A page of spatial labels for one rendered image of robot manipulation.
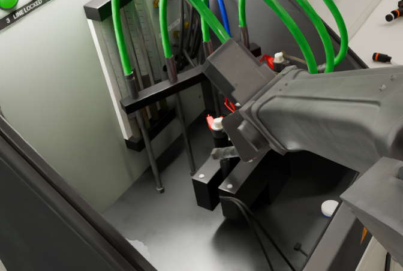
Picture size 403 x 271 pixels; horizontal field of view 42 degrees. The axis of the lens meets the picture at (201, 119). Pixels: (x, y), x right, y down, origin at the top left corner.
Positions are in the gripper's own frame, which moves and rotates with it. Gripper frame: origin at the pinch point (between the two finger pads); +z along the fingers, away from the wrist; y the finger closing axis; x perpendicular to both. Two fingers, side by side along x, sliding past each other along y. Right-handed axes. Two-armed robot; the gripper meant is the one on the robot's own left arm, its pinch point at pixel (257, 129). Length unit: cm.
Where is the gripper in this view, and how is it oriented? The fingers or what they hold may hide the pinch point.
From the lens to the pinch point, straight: 79.1
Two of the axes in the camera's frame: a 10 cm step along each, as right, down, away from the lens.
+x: 4.9, 8.7, -1.0
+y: -8.7, 4.9, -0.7
